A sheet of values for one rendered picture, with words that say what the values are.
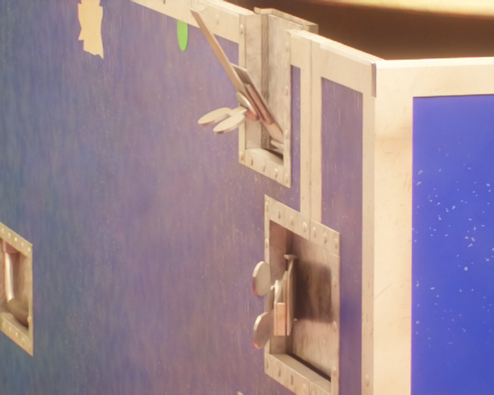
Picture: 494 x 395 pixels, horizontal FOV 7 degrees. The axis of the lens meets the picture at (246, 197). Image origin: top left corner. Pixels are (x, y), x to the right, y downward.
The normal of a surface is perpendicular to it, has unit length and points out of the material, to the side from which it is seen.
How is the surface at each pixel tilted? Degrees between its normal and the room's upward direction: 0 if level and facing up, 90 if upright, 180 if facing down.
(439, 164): 90
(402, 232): 90
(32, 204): 90
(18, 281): 90
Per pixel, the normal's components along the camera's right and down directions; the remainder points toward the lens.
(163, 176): -0.96, 0.04
